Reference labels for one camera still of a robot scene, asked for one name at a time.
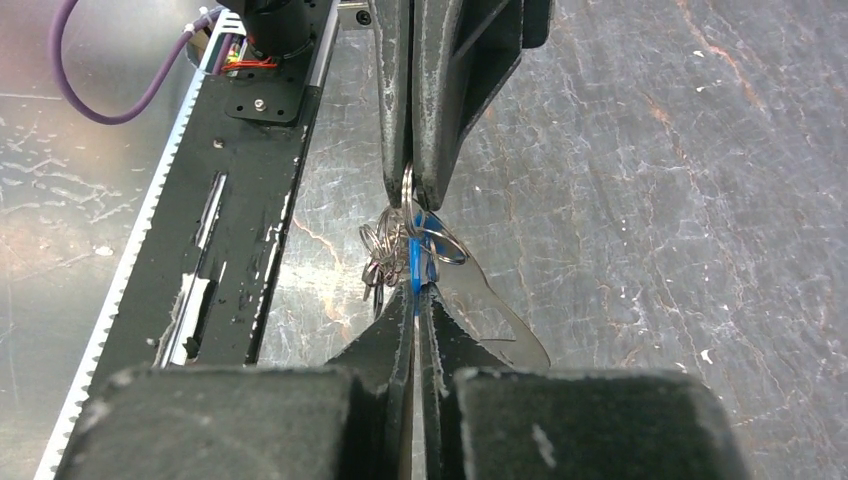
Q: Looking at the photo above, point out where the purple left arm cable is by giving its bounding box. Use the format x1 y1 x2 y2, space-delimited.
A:
49 0 236 126

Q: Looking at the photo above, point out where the white toothed cable duct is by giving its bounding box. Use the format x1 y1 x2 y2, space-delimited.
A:
33 9 246 480

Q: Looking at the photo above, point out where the blue key tag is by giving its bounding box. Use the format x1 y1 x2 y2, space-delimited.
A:
408 212 439 315

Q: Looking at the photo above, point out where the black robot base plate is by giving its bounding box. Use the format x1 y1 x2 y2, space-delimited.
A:
91 1 338 388

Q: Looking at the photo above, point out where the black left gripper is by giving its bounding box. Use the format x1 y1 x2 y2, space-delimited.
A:
369 0 554 211

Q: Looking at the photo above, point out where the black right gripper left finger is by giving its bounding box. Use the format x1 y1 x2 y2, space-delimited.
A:
56 284 414 479

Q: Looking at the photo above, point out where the steel split ring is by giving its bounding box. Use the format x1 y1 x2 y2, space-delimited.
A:
399 162 422 236

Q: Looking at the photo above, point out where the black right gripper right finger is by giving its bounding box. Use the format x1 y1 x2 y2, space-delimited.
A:
417 284 749 479

